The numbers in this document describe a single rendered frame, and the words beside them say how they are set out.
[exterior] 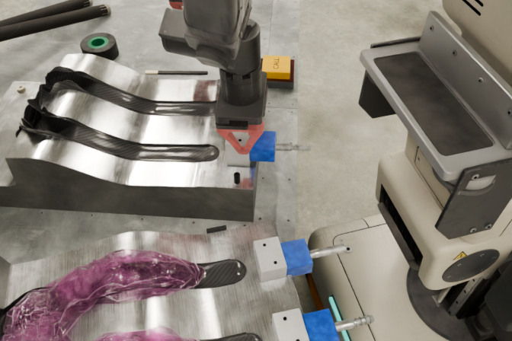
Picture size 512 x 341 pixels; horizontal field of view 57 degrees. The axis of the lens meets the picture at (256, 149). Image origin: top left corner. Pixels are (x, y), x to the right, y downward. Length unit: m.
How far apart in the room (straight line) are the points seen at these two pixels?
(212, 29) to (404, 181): 0.51
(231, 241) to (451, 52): 0.41
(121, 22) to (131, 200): 0.60
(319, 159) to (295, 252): 1.30
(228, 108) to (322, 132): 1.44
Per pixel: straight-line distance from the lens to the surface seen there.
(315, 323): 0.64
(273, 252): 0.66
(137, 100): 0.88
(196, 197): 0.75
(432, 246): 0.82
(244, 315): 0.65
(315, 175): 1.89
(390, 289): 1.35
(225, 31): 0.48
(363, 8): 2.91
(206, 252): 0.70
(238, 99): 0.64
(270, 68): 1.01
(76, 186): 0.79
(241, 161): 0.73
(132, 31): 1.23
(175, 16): 0.62
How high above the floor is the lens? 1.45
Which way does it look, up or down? 48 degrees down
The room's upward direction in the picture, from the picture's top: straight up
